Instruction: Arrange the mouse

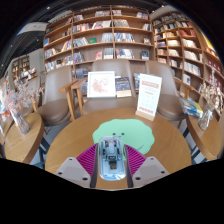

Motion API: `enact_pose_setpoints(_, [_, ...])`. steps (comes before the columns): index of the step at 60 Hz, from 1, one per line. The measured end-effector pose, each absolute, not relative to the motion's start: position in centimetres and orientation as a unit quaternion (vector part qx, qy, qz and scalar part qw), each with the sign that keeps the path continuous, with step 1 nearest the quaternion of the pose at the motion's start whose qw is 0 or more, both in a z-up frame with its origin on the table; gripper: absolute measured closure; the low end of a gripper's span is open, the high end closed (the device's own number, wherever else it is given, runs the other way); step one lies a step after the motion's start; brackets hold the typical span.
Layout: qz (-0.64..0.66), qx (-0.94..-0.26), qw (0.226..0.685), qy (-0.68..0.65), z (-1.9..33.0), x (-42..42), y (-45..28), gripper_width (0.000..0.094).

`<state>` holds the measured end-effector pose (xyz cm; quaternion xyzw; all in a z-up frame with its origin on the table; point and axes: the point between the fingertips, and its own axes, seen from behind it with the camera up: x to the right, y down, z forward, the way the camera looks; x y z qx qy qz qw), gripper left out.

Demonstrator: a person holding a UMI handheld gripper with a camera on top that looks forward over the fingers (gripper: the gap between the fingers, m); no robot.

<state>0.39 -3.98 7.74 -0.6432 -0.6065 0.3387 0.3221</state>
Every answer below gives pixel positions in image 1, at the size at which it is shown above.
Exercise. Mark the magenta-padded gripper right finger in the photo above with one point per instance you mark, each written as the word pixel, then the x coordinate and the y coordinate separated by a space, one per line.
pixel 136 160

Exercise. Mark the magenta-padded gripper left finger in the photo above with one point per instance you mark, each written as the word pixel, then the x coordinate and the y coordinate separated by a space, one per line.
pixel 87 160

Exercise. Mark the transparent computer mouse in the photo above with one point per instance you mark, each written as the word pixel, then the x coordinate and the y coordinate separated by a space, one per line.
pixel 112 160

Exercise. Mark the green blob-shaped mouse pad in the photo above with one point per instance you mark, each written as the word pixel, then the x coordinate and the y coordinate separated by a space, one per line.
pixel 133 131

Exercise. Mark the brown upholstered wooden armchair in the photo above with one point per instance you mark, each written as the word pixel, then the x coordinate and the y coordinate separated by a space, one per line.
pixel 55 100
pixel 106 105
pixel 168 103

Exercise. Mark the white sign on wooden base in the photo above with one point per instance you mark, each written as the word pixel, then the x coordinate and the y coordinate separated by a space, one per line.
pixel 149 95

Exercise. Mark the round wooden side table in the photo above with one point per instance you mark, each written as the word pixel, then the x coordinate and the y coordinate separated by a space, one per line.
pixel 206 140
pixel 21 143

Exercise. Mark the dark blue book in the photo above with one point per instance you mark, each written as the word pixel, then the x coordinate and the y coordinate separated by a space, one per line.
pixel 123 86

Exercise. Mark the blue book stack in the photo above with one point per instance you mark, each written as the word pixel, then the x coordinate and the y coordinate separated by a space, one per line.
pixel 191 107

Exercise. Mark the white framed floral picture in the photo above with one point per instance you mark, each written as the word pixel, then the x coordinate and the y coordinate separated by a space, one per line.
pixel 101 84

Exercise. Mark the glass vase with dried flowers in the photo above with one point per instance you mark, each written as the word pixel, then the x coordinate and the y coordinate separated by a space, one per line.
pixel 20 121
pixel 205 120

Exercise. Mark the small distant wooden bookshelf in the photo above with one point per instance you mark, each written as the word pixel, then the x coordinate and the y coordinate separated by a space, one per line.
pixel 19 66

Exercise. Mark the angled wooden bookshelf with books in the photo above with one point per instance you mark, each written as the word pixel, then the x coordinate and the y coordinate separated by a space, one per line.
pixel 186 46

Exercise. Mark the wide wooden bookshelf with books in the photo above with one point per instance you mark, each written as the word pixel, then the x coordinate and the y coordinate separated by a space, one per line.
pixel 96 33

